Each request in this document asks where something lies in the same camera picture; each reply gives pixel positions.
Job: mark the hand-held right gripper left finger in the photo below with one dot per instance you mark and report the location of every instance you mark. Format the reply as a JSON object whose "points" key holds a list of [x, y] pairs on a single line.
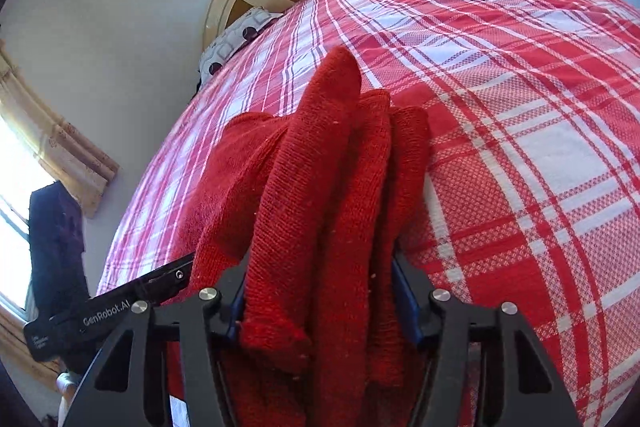
{"points": [[233, 319]]}

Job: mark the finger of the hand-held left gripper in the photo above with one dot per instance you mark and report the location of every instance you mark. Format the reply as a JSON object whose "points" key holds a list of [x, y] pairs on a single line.
{"points": [[167, 277]]}

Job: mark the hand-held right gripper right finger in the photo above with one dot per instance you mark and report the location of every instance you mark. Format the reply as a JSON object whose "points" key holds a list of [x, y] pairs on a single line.
{"points": [[406, 307]]}

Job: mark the red knit sweater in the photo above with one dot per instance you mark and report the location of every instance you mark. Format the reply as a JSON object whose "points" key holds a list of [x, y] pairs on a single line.
{"points": [[320, 217]]}

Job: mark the dark hanging garment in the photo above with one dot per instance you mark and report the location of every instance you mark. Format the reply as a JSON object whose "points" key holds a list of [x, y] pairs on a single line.
{"points": [[57, 247]]}

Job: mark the window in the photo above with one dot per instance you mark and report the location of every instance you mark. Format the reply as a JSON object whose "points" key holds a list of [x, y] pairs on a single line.
{"points": [[15, 217]]}

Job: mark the beige curtain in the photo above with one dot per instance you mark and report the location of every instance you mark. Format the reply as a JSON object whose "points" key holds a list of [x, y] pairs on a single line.
{"points": [[55, 147]]}

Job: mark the red plaid bed sheet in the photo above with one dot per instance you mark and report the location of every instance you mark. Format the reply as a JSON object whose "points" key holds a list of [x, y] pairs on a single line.
{"points": [[500, 132]]}

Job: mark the white patterned pillow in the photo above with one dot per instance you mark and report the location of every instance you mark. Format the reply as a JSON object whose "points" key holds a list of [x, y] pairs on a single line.
{"points": [[235, 42]]}

